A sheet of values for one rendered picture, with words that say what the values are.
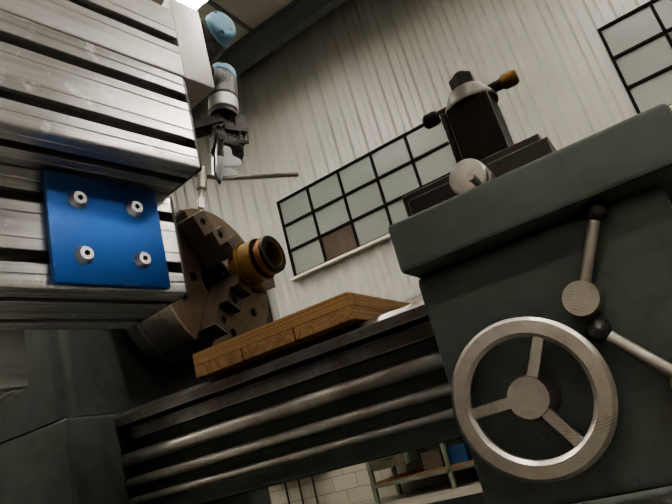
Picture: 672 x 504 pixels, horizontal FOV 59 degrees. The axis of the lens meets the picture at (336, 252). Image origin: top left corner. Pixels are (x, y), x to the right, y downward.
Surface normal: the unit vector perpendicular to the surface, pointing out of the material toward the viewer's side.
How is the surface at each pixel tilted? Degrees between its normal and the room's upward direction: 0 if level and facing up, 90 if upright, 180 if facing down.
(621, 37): 90
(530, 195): 90
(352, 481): 90
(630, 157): 90
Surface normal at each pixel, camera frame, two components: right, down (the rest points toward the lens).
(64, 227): 0.73, -0.39
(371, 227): -0.54, -0.14
